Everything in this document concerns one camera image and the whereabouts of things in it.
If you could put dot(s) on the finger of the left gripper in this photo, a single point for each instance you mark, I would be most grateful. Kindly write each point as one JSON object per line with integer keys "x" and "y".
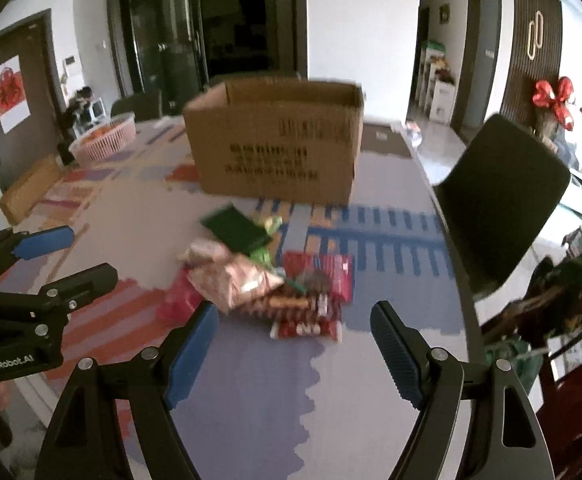
{"x": 23, "y": 245}
{"x": 62, "y": 297}

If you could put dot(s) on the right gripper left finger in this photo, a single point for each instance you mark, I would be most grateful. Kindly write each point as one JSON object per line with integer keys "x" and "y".
{"x": 84, "y": 440}

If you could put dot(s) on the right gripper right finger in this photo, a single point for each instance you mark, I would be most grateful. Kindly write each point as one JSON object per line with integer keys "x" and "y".
{"x": 504, "y": 439}

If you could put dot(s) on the pink beige snack bag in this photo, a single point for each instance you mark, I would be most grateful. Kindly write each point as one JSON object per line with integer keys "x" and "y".
{"x": 225, "y": 279}

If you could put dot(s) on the dark green snack packet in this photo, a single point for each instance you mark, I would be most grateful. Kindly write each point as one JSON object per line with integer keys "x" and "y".
{"x": 234, "y": 229}

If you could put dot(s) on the brown striped Costa biscuit packet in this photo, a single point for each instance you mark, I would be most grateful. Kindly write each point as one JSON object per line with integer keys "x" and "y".
{"x": 310, "y": 308}

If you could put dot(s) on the red hawthorn snack packet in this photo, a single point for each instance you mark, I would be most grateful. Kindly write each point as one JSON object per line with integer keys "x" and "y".
{"x": 330, "y": 274}

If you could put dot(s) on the woven brown mat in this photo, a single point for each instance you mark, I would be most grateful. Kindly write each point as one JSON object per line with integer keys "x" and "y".
{"x": 18, "y": 200}

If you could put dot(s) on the pink plastic basket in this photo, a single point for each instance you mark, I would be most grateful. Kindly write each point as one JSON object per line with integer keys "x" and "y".
{"x": 102, "y": 142}

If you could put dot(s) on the red white door poster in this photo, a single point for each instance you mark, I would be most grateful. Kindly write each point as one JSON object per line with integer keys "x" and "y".
{"x": 14, "y": 107}

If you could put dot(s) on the colourful patterned tablecloth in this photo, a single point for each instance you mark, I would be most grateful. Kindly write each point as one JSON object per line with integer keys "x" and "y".
{"x": 272, "y": 400}

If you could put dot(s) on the small light green snack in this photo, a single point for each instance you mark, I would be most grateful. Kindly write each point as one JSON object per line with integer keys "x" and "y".
{"x": 271, "y": 224}

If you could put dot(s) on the dark chair behind table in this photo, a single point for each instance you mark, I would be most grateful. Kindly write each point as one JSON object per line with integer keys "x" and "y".
{"x": 144, "y": 105}

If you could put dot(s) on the red striped snack packet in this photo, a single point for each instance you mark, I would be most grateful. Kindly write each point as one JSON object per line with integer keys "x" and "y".
{"x": 325, "y": 329}

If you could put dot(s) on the black chair right side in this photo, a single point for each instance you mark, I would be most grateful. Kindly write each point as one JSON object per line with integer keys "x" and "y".
{"x": 497, "y": 198}

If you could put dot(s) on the brown cardboard box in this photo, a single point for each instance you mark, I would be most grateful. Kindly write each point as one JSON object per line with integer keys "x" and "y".
{"x": 282, "y": 138}

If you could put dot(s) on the red bow decoration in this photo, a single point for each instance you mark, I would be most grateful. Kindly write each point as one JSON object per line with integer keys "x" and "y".
{"x": 555, "y": 100}

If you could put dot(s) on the white shelf unit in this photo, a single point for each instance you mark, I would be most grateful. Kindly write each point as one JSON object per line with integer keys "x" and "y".
{"x": 436, "y": 85}

